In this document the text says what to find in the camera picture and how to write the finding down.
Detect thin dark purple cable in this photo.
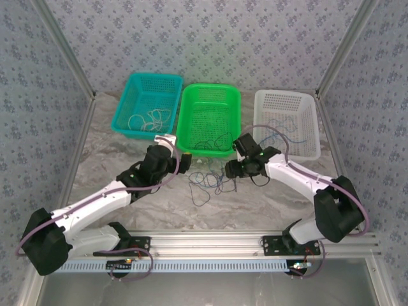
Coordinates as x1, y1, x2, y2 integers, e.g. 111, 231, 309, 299
189, 171, 238, 208

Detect thin black cable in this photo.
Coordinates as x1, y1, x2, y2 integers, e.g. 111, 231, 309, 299
194, 131, 235, 152

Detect thin white cable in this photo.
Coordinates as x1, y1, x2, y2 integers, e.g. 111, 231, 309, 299
127, 108, 173, 133

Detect green perforated plastic basket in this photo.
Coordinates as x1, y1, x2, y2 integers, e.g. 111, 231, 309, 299
176, 83, 242, 159

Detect teal perforated plastic basket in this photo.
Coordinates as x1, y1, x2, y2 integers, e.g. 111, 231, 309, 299
110, 72, 184, 142

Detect white perforated plastic basket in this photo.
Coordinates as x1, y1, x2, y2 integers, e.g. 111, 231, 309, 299
253, 89, 321, 162

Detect small black circuit board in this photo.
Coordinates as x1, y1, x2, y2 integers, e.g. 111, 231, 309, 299
106, 258, 134, 277
288, 260, 312, 277

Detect grey metal lower panel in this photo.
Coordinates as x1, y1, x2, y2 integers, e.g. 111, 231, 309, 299
18, 257, 395, 306

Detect purple left arm harness cable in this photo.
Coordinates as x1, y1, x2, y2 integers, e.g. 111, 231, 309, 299
15, 136, 154, 282

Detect purple arm harness cable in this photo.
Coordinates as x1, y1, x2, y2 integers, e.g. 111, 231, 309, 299
241, 124, 370, 280
15, 136, 154, 282

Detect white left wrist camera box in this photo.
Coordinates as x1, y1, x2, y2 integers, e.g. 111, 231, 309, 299
154, 134, 177, 150

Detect purple right arm harness cable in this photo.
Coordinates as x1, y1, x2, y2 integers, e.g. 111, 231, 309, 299
241, 124, 370, 280

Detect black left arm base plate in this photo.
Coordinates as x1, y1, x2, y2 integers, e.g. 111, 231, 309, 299
92, 236, 152, 258

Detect aluminium table side rail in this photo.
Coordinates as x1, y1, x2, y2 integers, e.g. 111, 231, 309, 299
57, 95, 98, 208
314, 94, 347, 179

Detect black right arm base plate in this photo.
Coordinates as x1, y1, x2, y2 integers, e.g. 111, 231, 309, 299
261, 235, 321, 256

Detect white slotted cable duct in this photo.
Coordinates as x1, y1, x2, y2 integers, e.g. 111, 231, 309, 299
57, 258, 309, 274

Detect aluminium frame post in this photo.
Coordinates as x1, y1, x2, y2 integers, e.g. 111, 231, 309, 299
31, 0, 97, 100
314, 0, 382, 98

